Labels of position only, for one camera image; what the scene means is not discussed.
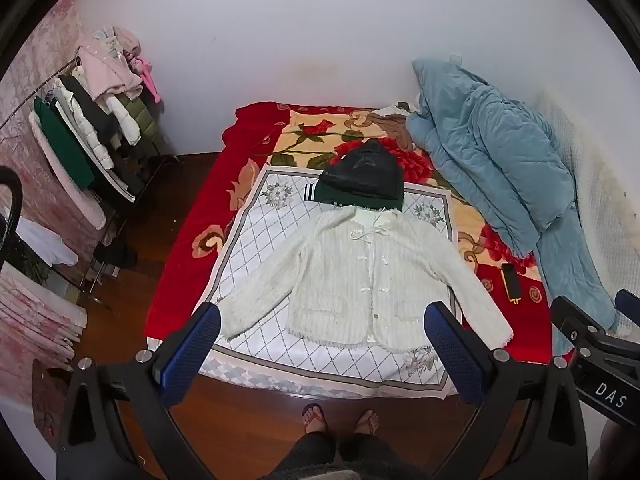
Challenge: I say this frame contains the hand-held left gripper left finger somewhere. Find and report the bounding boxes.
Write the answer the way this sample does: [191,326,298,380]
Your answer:
[55,302,222,480]

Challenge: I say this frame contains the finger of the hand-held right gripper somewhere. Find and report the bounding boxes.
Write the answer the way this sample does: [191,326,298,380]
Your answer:
[550,295,609,357]
[616,287,640,322]

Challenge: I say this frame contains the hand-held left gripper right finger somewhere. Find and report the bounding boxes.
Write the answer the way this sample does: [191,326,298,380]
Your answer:
[423,301,590,480]

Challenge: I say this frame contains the white fuzzy cardigan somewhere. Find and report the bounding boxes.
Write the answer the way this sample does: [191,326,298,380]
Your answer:
[218,206,513,353]

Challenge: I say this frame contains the person's right forearm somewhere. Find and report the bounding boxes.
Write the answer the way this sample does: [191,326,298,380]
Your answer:
[589,412,640,480]

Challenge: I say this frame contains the metal clothes rack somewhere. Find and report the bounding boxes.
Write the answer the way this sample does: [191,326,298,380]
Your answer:
[0,45,181,311]

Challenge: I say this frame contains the black phone with yellow case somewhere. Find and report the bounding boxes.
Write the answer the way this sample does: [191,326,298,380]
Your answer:
[501,262,522,305]

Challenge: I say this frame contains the person's right foot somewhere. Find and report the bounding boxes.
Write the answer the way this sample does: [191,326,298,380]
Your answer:
[352,408,382,437]

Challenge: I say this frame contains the person's foot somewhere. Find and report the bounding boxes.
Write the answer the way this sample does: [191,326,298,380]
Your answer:
[302,402,329,437]
[352,408,382,437]

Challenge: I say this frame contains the black shoes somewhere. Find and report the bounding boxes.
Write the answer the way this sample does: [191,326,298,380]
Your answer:
[94,236,139,269]

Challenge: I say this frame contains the white diamond-pattern mat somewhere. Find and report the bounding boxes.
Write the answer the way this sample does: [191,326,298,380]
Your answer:
[197,166,461,401]

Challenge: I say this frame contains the white textured bed cover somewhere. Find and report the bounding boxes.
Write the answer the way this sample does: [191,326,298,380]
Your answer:
[535,90,640,336]

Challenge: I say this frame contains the person's right leg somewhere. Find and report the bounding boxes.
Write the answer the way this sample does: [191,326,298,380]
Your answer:
[337,432,431,480]

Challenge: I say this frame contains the person's leg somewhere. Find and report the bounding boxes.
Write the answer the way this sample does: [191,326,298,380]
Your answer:
[280,431,337,480]
[337,432,431,480]

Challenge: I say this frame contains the red floral blanket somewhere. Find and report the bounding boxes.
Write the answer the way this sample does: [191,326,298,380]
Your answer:
[145,101,571,367]

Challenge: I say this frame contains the person's left foot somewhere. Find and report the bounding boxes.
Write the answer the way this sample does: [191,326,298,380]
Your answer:
[302,402,329,437]

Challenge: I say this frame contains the person's left leg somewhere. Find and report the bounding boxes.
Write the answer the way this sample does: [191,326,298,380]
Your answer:
[280,431,337,480]

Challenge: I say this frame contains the pink floral cloth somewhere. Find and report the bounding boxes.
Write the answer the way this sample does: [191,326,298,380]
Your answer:
[0,262,89,363]

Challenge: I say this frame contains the white cloth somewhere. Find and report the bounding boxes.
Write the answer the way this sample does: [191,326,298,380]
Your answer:
[11,216,80,267]

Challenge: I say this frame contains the blue quilt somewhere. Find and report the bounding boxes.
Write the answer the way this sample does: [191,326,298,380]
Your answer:
[406,57,618,356]

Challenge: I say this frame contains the green sweater with striped cuff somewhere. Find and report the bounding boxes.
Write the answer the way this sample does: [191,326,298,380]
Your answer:
[303,182,404,212]

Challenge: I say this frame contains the black folded jacket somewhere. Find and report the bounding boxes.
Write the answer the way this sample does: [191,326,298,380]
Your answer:
[319,141,405,202]

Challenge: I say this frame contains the olive puffer jacket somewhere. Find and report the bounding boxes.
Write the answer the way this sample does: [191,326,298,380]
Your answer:
[117,95,164,147]

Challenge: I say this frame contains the green hanging garment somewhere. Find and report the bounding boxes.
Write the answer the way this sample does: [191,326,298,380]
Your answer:
[33,96,97,192]

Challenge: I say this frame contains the black hanging garment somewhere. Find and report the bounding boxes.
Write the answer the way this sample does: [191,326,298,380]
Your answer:
[59,75,138,203]

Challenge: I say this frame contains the pink fluffy jacket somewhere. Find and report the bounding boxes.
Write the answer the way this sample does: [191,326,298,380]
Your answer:
[79,26,146,102]

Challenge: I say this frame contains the pink curtain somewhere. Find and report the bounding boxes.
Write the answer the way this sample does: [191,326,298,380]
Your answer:
[0,0,87,221]

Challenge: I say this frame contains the black curved cable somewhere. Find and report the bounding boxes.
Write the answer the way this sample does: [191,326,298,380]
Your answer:
[0,166,24,267]

